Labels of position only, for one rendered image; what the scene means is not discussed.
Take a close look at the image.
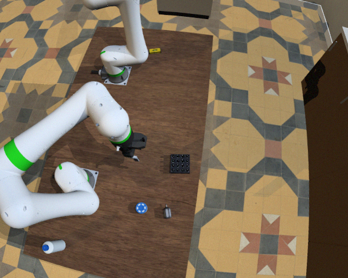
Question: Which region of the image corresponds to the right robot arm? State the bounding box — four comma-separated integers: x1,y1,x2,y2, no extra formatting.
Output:
0,81,131,229

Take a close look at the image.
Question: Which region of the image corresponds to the dark grey knob panel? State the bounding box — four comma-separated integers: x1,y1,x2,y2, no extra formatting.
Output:
171,154,190,174

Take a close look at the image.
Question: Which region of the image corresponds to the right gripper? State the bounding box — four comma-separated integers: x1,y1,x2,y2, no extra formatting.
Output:
111,129,147,162

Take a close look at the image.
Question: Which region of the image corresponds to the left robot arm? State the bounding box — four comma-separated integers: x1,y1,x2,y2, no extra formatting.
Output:
82,0,148,83

